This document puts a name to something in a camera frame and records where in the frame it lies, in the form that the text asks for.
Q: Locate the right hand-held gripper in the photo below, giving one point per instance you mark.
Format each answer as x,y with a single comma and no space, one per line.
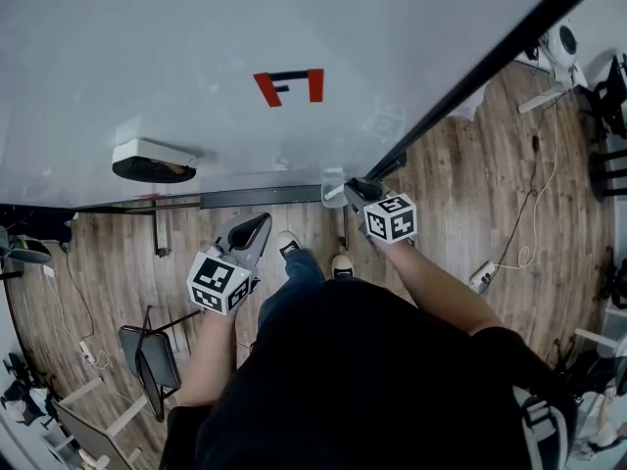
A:
392,218

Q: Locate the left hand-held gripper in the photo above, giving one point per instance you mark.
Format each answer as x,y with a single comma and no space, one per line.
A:
218,284

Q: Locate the black marker pen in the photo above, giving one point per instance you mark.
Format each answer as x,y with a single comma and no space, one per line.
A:
335,192

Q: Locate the clear plastic container with tube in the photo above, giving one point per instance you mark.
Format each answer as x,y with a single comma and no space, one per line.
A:
330,202

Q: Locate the person's right forearm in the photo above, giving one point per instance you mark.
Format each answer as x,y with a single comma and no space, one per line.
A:
441,292

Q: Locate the person's left forearm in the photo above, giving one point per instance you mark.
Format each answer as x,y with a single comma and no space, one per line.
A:
210,360

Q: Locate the black whiteboard eraser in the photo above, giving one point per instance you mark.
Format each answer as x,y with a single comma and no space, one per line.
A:
147,152

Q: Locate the person's left shoe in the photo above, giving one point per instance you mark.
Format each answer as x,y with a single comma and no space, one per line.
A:
289,243

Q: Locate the person's shoe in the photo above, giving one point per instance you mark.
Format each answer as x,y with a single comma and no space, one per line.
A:
289,243
342,265

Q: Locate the person's left leg blue jeans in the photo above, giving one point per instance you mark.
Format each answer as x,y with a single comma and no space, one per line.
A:
299,269

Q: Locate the person's right shoe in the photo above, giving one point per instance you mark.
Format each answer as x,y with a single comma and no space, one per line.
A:
342,265

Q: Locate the white plastic bag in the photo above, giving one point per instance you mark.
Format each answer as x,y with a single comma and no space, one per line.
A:
472,108

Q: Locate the white power strip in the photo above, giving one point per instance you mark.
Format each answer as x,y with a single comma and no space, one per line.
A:
482,276
87,353

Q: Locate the black folding chair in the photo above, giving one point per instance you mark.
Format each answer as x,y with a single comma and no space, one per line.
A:
157,360

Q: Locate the person's black shirt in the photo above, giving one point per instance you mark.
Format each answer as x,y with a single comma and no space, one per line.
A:
352,385

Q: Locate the small white table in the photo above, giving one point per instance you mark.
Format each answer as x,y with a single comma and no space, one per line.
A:
539,100

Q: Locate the white power adapter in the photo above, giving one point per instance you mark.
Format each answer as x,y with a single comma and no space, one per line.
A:
49,272

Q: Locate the white round device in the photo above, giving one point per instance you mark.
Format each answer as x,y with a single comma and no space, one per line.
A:
553,54

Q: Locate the dark top desk white legs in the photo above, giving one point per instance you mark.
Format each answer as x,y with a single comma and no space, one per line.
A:
88,434

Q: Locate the black office chair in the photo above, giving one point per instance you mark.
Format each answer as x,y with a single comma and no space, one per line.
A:
610,101

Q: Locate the black chair base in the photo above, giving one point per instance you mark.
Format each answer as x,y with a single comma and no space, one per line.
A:
618,282

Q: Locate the white whiteboard black frame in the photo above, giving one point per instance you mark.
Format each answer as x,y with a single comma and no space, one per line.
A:
147,42

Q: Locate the black stool frame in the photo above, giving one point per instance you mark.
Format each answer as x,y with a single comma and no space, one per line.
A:
607,174

